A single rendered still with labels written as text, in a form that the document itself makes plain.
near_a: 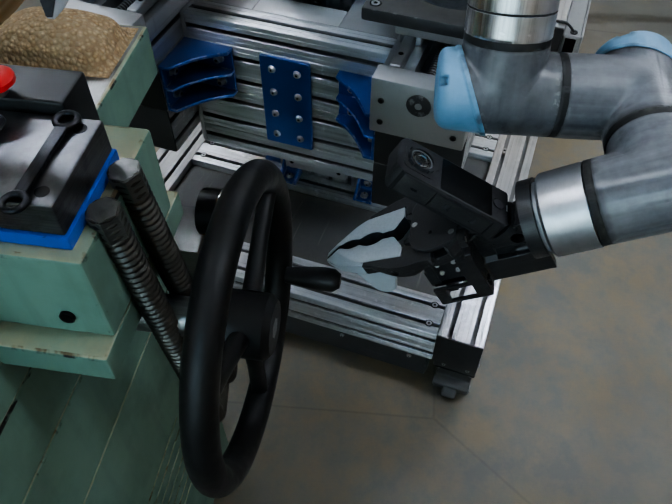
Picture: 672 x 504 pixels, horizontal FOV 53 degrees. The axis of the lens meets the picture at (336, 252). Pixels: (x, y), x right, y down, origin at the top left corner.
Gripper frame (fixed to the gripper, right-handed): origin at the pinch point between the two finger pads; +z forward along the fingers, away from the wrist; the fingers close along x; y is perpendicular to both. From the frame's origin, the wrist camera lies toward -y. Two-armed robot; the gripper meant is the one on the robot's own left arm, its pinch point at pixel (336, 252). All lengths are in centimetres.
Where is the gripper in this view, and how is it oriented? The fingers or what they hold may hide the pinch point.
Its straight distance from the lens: 66.9
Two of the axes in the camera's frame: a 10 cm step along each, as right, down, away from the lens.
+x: 1.5, -7.6, 6.3
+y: 5.0, 6.1, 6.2
